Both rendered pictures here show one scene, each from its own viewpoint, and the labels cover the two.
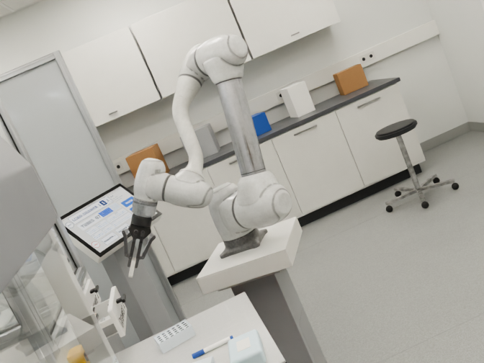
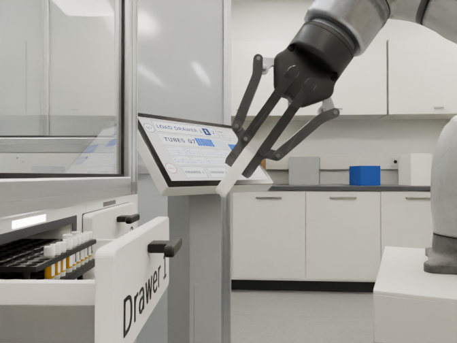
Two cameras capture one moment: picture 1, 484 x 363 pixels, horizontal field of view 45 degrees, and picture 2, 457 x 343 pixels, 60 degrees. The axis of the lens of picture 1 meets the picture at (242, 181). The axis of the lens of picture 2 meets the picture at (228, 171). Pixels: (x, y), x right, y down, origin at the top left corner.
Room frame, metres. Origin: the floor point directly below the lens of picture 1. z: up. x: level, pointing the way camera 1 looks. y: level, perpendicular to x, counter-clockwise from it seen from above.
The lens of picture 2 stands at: (1.64, 0.45, 0.99)
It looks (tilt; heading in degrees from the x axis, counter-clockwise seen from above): 1 degrees up; 7
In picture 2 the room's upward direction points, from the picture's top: straight up
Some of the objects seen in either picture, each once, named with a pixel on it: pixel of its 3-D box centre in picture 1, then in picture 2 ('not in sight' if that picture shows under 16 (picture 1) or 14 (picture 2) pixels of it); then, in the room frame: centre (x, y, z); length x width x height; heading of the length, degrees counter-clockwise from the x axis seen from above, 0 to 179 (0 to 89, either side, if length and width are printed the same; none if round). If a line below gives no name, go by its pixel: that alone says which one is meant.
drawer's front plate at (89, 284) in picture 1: (91, 299); (113, 234); (2.41, 0.79, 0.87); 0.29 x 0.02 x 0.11; 6
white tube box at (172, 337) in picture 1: (174, 335); not in sight; (1.89, 0.42, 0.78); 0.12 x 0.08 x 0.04; 108
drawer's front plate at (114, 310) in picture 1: (117, 310); (142, 272); (2.12, 0.62, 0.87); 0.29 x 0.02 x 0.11; 6
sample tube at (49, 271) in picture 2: not in sight; (49, 266); (2.07, 0.71, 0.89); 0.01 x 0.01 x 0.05
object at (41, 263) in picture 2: not in sight; (64, 252); (2.11, 0.72, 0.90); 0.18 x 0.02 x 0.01; 6
